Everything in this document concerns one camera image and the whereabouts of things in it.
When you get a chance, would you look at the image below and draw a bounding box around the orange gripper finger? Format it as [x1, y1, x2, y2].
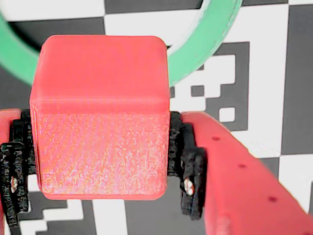
[167, 110, 313, 235]
[0, 109, 36, 228]

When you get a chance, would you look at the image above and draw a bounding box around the red cube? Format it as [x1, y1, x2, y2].
[29, 35, 171, 201]

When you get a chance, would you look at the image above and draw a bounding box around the black white checkerboard marker board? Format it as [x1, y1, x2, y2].
[0, 0, 313, 235]

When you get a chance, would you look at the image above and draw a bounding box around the green ring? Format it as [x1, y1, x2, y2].
[0, 0, 244, 88]

